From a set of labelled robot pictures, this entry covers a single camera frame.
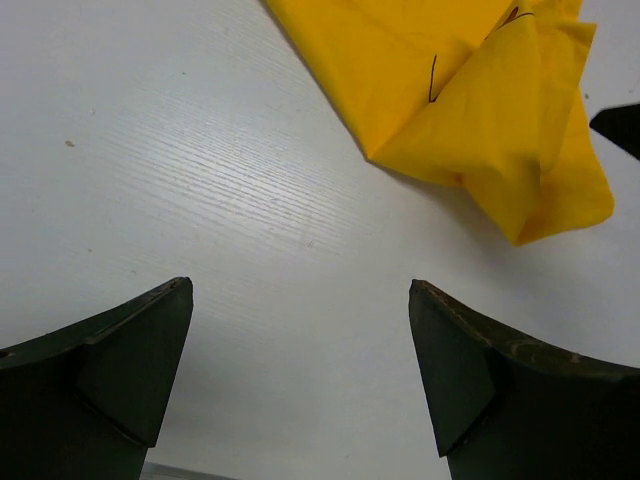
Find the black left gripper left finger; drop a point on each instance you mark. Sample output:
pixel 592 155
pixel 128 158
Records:
pixel 88 401

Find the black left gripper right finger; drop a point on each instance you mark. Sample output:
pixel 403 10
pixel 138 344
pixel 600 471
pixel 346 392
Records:
pixel 505 405

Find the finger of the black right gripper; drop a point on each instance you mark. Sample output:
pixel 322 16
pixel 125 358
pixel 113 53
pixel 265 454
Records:
pixel 621 126

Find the yellow Pikachu cloth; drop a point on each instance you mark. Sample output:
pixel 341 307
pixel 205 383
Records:
pixel 481 95

